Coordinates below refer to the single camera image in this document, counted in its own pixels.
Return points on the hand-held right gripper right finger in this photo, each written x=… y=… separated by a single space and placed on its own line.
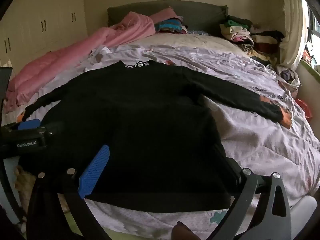
x=247 y=192

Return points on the cream wardrobe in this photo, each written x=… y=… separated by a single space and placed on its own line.
x=50 y=5

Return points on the window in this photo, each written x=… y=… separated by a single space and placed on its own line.
x=312 y=25

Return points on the purple crumpled cloth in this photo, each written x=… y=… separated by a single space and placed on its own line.
x=287 y=76

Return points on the pink blanket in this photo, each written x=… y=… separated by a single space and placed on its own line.
x=75 y=52

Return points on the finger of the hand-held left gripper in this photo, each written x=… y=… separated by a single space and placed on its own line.
x=28 y=124
x=53 y=129

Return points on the pile of colourful folded clothes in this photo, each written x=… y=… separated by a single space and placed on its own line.
x=170 y=26

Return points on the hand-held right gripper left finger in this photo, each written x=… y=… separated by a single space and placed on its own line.
x=95 y=170

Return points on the large heap of mixed clothes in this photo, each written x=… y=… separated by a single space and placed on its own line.
x=250 y=37

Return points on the cream curtain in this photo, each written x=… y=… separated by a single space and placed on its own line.
x=292 y=30

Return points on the pink pillow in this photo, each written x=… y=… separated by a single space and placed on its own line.
x=162 y=15

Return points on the lilac printed bedsheet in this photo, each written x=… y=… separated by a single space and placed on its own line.
x=250 y=142

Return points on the black sweater with orange cuffs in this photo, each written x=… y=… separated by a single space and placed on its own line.
x=137 y=130

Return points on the grey headboard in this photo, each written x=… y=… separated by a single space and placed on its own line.
x=200 y=15

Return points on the red cloth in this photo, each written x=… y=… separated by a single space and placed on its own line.
x=303 y=107

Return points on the dark board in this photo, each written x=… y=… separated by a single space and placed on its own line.
x=5 y=85

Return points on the cream bed cover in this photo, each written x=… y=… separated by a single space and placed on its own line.
x=195 y=41

